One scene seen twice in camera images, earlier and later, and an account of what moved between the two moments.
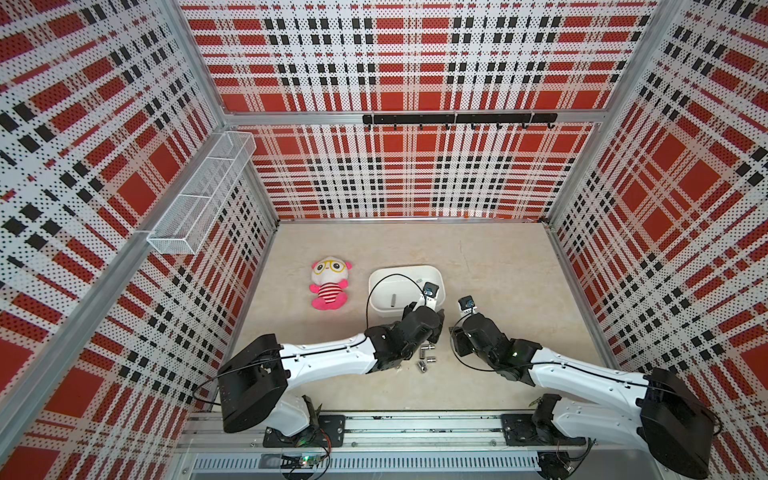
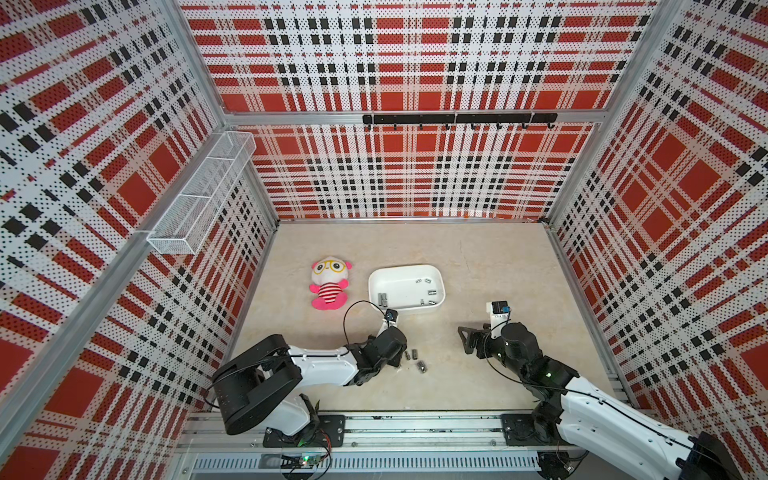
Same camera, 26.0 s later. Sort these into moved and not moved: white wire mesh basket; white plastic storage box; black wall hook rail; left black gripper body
Moved: left black gripper body
Not moved: black wall hook rail; white plastic storage box; white wire mesh basket
